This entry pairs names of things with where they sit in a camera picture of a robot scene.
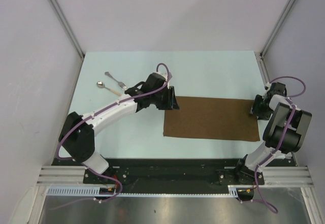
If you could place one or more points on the right aluminium frame post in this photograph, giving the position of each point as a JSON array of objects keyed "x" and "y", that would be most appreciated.
[{"x": 279, "y": 23}]

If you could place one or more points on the aluminium rail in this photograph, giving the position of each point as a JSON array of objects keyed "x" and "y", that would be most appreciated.
[
  {"x": 265, "y": 71},
  {"x": 273, "y": 176}
]

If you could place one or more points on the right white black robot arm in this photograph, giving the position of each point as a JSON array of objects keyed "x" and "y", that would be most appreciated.
[{"x": 249, "y": 168}]

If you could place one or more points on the front aluminium rail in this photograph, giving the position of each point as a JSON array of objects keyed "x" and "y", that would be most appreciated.
[{"x": 273, "y": 176}]

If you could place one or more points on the silver metal fork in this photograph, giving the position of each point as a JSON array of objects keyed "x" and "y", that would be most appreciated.
[{"x": 120, "y": 84}]

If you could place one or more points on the spoon with wooden handle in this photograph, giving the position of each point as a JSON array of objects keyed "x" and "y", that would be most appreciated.
[{"x": 101, "y": 84}]

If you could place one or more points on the left aluminium frame post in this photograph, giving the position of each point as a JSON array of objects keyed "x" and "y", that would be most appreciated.
[{"x": 66, "y": 27}]

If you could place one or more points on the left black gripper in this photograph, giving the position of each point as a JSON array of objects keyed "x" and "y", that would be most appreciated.
[{"x": 170, "y": 103}]

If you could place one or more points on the right side aluminium rail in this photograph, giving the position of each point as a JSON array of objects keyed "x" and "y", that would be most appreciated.
[{"x": 265, "y": 71}]

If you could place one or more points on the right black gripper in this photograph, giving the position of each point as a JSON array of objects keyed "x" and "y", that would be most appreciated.
[{"x": 255, "y": 108}]

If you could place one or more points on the aluminium frame post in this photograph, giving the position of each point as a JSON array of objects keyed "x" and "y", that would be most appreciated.
[
  {"x": 66, "y": 27},
  {"x": 279, "y": 23}
]

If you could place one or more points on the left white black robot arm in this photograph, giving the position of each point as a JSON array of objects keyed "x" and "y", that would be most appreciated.
[{"x": 79, "y": 131}]

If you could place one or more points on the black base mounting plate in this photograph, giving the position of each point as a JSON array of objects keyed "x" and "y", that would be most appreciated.
[{"x": 179, "y": 176}]

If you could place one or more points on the brown cloth napkin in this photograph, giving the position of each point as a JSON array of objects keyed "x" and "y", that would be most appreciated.
[{"x": 212, "y": 118}]

